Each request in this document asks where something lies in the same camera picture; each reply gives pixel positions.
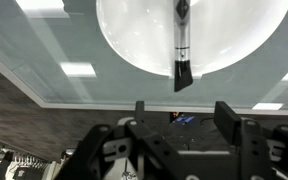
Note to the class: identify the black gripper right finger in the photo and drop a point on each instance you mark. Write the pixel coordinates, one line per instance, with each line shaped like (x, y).
(260, 153)

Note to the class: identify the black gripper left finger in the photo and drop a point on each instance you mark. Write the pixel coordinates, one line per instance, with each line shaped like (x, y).
(117, 156)

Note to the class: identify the white marker with black cap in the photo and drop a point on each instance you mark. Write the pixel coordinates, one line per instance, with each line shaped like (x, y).
(182, 43)

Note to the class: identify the white bowl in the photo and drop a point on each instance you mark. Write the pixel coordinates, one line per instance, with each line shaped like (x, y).
(134, 33)

